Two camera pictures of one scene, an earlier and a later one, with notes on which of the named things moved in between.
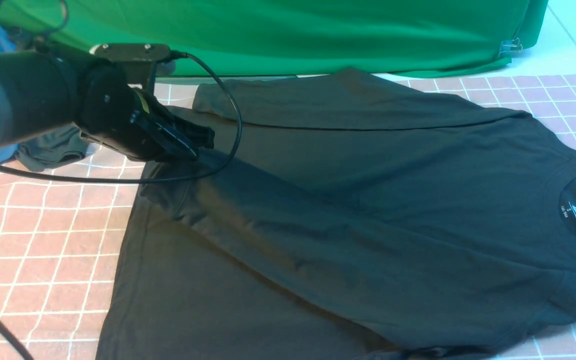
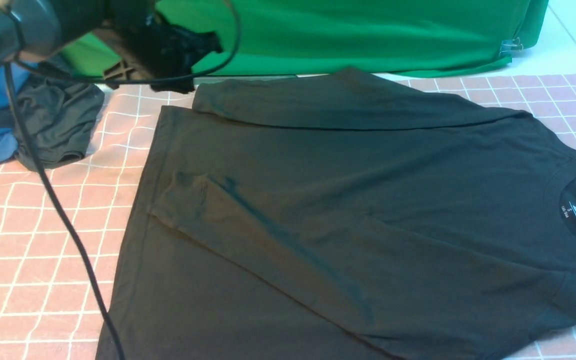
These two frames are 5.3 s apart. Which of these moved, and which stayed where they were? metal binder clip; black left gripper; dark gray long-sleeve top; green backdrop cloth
Moved: black left gripper
Stayed: dark gray long-sleeve top; metal binder clip; green backdrop cloth
